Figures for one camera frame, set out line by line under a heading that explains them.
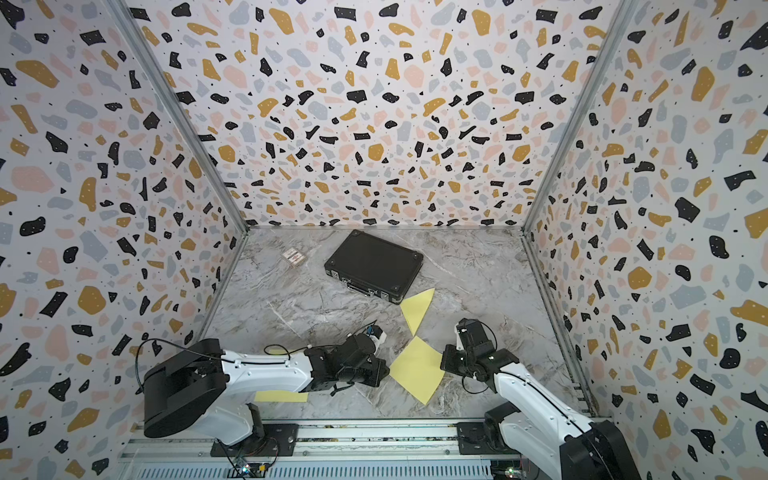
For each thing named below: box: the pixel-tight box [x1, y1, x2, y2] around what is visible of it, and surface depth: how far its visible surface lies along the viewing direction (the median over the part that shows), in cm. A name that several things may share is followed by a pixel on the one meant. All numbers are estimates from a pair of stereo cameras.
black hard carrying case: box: [324, 229, 424, 305], surface depth 107 cm
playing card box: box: [282, 247, 306, 267], surface depth 112 cm
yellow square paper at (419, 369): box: [389, 335, 445, 405], surface depth 86 cm
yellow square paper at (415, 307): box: [400, 288, 435, 337], surface depth 100 cm
